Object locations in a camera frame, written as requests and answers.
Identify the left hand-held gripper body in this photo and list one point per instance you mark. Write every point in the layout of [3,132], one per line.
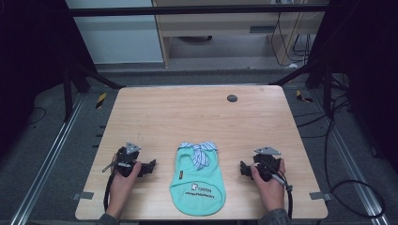
[129,156]

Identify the aluminium floor rail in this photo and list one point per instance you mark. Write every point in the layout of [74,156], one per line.
[47,159]
[350,156]

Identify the person's right hand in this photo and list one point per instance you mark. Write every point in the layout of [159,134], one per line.
[270,193]

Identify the person's left hand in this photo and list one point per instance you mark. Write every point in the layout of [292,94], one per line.
[120,190]

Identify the white cabinet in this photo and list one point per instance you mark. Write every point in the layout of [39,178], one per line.
[119,37]

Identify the black metal stand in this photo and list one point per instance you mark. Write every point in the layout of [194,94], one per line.
[316,81]
[73,90]

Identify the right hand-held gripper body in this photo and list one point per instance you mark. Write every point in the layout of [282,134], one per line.
[267,162]

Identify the mint green pet shirt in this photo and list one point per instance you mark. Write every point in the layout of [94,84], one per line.
[197,184]

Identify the grey round table grommet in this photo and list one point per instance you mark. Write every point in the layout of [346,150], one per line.
[232,98]

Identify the black horizontal frame bar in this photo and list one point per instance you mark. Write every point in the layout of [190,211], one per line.
[194,10]

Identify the light wooden desk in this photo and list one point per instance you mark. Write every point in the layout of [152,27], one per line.
[219,23]

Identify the yellow black striped floor marker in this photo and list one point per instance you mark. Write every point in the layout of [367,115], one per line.
[100,100]
[303,97]

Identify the grey metal table bracket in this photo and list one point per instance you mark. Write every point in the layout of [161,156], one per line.
[320,196]
[83,195]

